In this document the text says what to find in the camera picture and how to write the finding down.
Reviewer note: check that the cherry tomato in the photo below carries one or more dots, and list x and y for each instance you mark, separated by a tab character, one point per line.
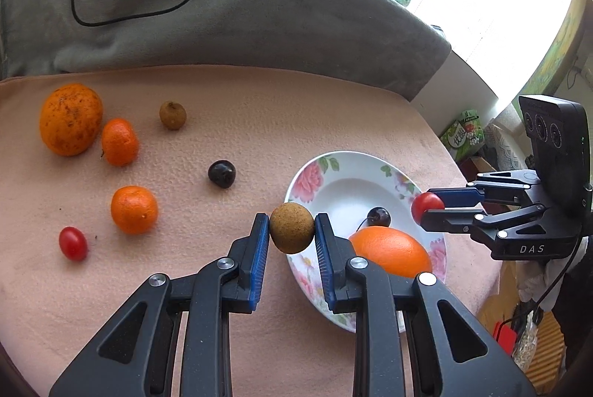
424	202
73	244

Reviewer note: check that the floral white plate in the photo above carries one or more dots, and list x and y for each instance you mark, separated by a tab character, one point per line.
346	185

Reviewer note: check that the green carton box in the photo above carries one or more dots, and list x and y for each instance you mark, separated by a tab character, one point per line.
464	136

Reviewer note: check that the grey blanket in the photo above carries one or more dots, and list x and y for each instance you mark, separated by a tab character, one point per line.
373	42

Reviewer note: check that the brown longan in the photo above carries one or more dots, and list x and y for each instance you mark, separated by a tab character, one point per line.
292	228
173	115

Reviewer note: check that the smooth orange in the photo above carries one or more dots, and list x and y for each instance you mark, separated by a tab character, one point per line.
395	251

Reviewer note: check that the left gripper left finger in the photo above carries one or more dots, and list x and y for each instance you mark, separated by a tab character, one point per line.
133	353

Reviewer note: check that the large speckled orange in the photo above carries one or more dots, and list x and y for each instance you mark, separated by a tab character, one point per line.
70	119

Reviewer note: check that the dark cherry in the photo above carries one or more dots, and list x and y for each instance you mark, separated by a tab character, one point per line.
222	173
376	216

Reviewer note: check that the white gloved right hand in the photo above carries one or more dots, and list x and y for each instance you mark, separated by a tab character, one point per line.
534	278

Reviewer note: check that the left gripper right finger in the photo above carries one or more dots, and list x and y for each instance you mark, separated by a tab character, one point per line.
411	325

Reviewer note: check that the pink blanket table cover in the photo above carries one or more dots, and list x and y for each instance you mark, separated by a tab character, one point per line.
268	123

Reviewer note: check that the mandarin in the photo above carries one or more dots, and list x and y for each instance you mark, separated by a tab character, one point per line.
134	210
120	144

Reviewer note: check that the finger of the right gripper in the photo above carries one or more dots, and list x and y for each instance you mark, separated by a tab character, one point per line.
462	221
468	196

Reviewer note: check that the right black camera box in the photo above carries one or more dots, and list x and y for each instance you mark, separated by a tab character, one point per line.
559	134

